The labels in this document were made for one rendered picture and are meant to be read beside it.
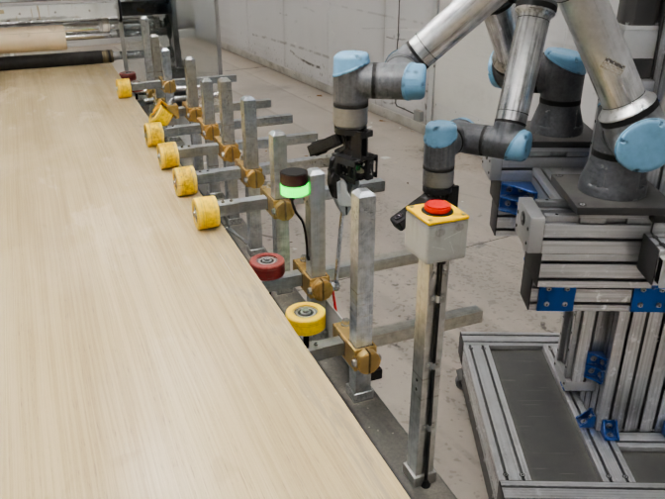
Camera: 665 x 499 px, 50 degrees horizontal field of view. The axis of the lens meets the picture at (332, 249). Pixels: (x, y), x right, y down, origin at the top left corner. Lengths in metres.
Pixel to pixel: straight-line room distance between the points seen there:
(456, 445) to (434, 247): 1.53
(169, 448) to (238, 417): 0.12
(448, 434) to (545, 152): 1.02
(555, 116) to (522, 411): 0.91
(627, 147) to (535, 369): 1.20
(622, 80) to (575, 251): 0.43
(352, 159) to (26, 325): 0.74
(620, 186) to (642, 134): 0.21
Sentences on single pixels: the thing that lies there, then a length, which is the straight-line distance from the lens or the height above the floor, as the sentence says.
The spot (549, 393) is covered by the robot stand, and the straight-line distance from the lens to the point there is 2.46.
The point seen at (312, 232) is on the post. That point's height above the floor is 0.98.
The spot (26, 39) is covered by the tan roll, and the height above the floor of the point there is 1.06.
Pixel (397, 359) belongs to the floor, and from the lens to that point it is 2.89.
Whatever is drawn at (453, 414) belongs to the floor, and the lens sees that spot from 2.64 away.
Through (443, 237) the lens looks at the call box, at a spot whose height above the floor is 1.19.
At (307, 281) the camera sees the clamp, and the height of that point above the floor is 0.86.
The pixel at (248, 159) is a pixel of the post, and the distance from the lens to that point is 2.01.
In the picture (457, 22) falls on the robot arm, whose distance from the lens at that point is 1.59.
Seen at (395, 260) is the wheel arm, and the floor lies 0.85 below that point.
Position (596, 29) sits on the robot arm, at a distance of 1.49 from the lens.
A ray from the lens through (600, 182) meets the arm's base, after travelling 1.72.
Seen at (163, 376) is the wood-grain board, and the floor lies 0.90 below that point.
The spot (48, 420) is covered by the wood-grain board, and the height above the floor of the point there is 0.90.
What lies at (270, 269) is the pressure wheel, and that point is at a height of 0.90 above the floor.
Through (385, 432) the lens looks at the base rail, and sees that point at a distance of 1.44.
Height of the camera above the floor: 1.63
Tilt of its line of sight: 25 degrees down
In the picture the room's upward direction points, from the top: straight up
